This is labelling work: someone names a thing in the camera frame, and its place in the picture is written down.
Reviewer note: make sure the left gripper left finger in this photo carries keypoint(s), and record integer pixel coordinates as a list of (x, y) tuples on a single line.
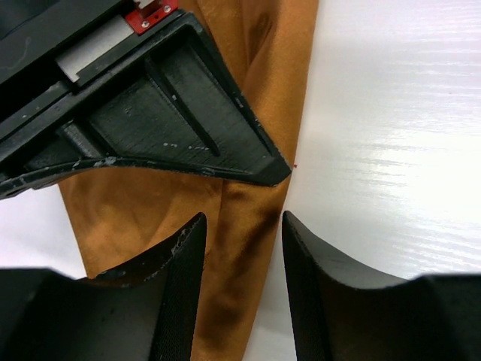
[(142, 309)]

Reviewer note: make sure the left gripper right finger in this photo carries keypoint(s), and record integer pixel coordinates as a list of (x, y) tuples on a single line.
[(342, 309)]

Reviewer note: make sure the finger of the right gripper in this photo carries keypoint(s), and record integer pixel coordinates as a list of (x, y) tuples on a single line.
[(222, 138)]

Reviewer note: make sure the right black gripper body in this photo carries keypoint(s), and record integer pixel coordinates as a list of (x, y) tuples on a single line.
[(80, 70)]

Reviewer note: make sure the brown cloth napkin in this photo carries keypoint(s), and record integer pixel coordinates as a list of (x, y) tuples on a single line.
[(116, 213)]

